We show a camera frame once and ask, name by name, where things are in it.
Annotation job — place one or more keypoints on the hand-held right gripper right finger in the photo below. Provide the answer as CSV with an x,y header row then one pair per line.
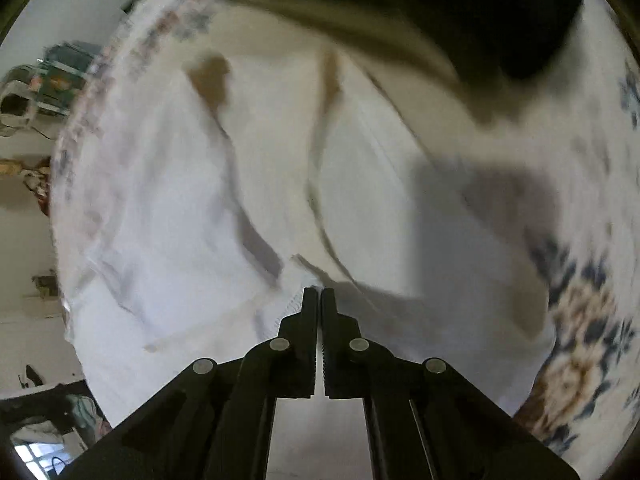
x,y
328,310

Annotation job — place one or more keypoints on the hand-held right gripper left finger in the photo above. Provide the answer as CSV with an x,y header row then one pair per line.
x,y
309,310

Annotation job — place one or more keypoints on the white garment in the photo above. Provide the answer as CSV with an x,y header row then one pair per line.
x,y
190,200

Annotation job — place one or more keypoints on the floral printed blanket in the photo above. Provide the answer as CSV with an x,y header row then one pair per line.
x,y
575,340

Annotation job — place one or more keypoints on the dark cloth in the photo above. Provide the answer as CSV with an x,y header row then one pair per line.
x,y
450,10

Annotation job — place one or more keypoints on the green cabinet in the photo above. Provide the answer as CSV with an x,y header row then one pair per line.
x,y
67,75

